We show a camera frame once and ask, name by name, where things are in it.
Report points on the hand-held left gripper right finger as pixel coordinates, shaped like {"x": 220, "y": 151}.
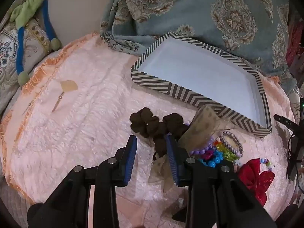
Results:
{"x": 172, "y": 160}

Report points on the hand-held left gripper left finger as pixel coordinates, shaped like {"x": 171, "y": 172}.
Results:
{"x": 131, "y": 158}

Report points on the brown scrunchie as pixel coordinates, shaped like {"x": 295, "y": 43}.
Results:
{"x": 147, "y": 123}

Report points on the beige leopard ribbon bow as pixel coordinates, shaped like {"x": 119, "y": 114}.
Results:
{"x": 204, "y": 121}

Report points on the red velvet bow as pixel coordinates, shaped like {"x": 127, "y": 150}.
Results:
{"x": 251, "y": 178}

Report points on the striped cardboard box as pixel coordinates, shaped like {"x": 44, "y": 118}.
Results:
{"x": 201, "y": 71}

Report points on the pink quilted bedspread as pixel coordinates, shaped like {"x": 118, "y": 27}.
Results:
{"x": 71, "y": 123}

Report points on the red patterned cloth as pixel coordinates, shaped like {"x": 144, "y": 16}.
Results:
{"x": 294, "y": 42}

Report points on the grey quilted cloth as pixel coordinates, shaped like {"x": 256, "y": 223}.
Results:
{"x": 11, "y": 194}

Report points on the blue damask blanket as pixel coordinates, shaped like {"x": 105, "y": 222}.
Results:
{"x": 213, "y": 9}

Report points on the embroidered floral cushion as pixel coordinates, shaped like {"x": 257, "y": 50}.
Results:
{"x": 9, "y": 52}

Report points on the green and blue plush toy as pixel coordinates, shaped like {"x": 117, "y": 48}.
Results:
{"x": 30, "y": 2}

